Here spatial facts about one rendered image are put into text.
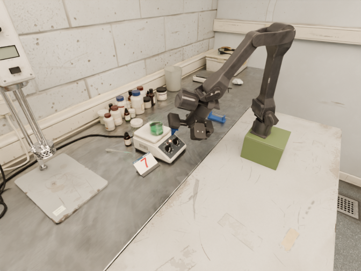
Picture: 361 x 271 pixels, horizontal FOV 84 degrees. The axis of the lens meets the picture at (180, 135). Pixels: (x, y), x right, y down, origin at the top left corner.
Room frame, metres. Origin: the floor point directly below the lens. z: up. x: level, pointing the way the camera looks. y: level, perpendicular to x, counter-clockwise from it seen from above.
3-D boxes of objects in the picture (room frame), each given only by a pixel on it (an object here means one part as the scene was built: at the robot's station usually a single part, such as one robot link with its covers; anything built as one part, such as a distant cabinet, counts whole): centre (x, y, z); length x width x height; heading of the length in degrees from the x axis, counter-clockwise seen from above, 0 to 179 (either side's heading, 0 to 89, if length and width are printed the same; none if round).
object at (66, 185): (0.51, 0.44, 0.91); 0.30 x 0.20 x 0.01; 56
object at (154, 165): (0.59, 0.14, 0.92); 0.09 x 0.06 x 0.04; 140
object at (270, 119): (0.68, -0.33, 1.10); 0.09 x 0.07 x 0.06; 13
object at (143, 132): (0.73, 0.12, 0.98); 0.12 x 0.12 x 0.01; 58
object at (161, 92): (1.25, 0.12, 0.94); 0.07 x 0.07 x 0.07
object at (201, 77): (1.60, -0.25, 0.92); 0.26 x 0.19 x 0.05; 59
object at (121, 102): (1.02, 0.33, 0.96); 0.06 x 0.06 x 0.11
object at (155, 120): (0.71, 0.10, 1.03); 0.07 x 0.06 x 0.08; 121
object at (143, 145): (0.72, 0.10, 0.94); 0.22 x 0.13 x 0.08; 58
